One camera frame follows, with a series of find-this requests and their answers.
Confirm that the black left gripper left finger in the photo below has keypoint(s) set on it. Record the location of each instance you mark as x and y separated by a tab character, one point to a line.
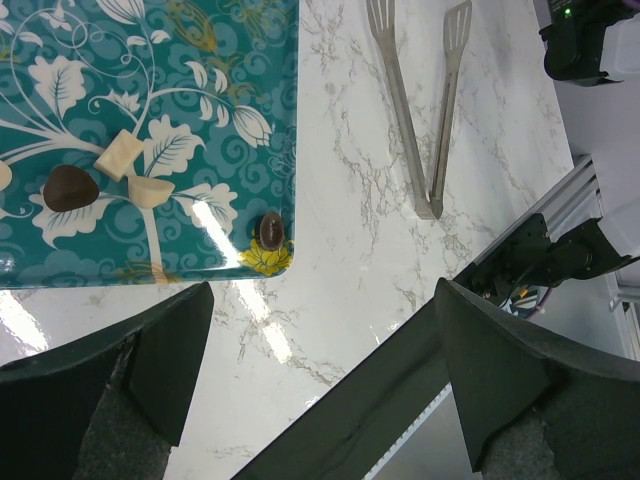
111	404

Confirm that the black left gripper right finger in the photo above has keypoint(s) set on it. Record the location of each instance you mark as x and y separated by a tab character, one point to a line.
533	404

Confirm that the metal tongs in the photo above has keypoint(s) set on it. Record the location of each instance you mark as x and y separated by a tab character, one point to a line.
421	45

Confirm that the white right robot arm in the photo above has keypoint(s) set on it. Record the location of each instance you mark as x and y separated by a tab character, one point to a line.
575	38

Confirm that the white chocolate block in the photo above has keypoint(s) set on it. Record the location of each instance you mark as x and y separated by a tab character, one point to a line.
147	192

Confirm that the dark round chocolate piece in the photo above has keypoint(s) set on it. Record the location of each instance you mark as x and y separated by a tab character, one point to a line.
271	231

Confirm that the white chocolate piece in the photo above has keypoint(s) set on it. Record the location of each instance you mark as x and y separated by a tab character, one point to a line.
119	156

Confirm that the teal floral tray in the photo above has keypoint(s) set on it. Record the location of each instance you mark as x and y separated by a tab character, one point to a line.
209	87

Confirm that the white cable duct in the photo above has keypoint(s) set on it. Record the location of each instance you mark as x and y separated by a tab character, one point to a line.
405	436

